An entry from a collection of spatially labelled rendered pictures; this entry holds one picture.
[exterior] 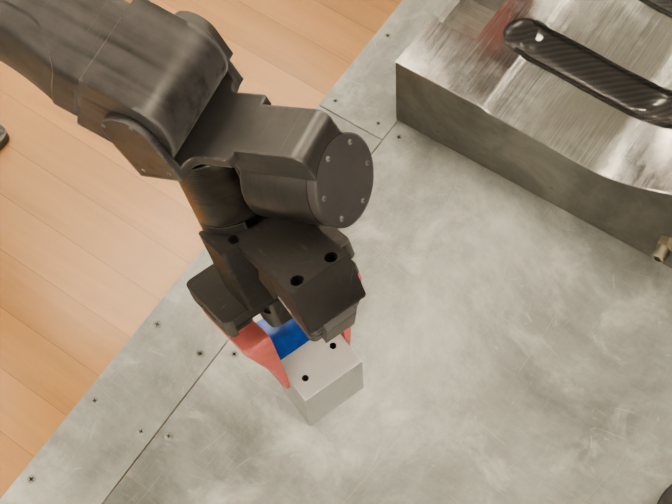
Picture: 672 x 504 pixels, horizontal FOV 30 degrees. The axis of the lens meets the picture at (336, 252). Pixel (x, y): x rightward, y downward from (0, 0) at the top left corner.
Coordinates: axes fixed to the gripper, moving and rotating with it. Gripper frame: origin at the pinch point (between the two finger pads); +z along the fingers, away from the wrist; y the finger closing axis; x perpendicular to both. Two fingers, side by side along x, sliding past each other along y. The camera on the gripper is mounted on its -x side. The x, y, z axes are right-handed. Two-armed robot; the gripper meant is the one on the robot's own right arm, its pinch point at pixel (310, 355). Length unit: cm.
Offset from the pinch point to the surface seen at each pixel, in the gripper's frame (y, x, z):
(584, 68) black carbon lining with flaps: 35.3, 11.1, 0.7
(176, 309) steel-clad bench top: -3.9, 20.7, 5.1
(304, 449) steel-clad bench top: -2.4, 5.8, 13.0
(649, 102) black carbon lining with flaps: 37.3, 6.0, 3.6
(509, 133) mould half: 26.4, 10.8, 1.8
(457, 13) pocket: 31.4, 22.8, -3.5
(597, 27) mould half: 38.7, 12.9, -0.9
